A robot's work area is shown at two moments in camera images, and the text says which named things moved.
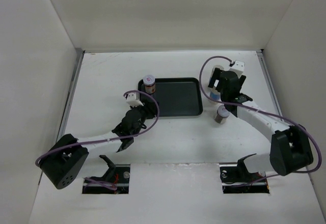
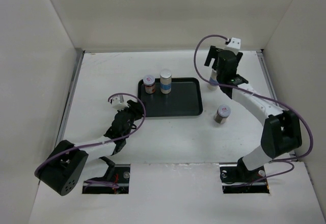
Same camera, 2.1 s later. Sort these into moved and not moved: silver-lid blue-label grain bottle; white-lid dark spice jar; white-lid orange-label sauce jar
Moved: silver-lid blue-label grain bottle
Not moved: white-lid orange-label sauce jar; white-lid dark spice jar
